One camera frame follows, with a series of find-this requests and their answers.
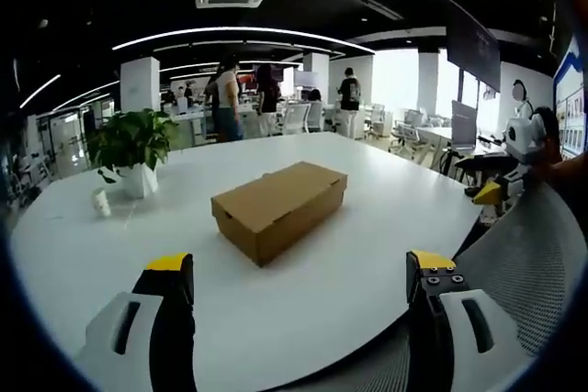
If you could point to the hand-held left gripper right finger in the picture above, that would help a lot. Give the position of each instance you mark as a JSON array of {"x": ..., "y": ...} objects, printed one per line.
[{"x": 455, "y": 318}]

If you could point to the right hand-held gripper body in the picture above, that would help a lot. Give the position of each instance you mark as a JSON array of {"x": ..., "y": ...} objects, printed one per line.
[{"x": 526, "y": 139}]

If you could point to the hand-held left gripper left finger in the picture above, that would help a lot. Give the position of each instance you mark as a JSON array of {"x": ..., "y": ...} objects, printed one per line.
[{"x": 156, "y": 318}]

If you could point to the brown cardboard shoe box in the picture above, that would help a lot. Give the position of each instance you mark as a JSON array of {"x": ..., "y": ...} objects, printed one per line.
[{"x": 275, "y": 208}]

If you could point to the grey mesh office chair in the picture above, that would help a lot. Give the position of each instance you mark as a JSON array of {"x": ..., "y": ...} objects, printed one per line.
[{"x": 523, "y": 282}]

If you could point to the hanging dark screen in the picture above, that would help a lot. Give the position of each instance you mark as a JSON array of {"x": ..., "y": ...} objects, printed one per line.
[{"x": 473, "y": 50}]

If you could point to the white paper cup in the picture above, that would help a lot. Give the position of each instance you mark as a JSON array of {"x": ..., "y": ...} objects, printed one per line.
[{"x": 102, "y": 202}]

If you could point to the white plant pot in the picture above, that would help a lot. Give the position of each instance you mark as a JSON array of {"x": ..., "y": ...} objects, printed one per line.
[{"x": 139, "y": 181}]

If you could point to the green potted plant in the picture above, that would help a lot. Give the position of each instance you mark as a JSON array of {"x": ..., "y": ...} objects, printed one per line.
[{"x": 131, "y": 139}]

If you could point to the white office chair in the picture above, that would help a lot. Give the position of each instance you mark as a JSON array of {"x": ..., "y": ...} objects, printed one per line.
[{"x": 296, "y": 119}]

